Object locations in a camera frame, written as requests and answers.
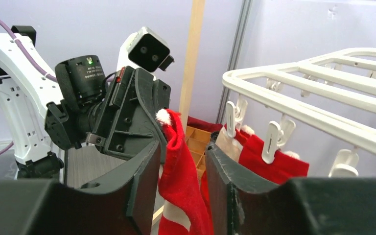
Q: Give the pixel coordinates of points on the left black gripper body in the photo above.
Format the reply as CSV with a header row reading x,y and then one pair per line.
x,y
124,123

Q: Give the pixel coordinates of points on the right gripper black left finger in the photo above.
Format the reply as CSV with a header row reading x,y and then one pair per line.
x,y
121,202

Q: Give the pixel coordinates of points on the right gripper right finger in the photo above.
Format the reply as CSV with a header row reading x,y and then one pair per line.
x,y
243,203

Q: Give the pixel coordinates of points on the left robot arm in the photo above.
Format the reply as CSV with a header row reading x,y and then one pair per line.
x,y
77,103

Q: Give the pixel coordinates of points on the white plastic clip hanger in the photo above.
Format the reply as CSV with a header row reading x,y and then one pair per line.
x,y
347,76

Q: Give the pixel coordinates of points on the wooden compartment tray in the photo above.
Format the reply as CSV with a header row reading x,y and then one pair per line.
x,y
197,140

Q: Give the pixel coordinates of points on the red cloth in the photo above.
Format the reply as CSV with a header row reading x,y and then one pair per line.
x,y
203,125

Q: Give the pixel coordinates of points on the wooden drying rack frame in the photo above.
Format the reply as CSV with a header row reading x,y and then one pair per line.
x,y
195,26

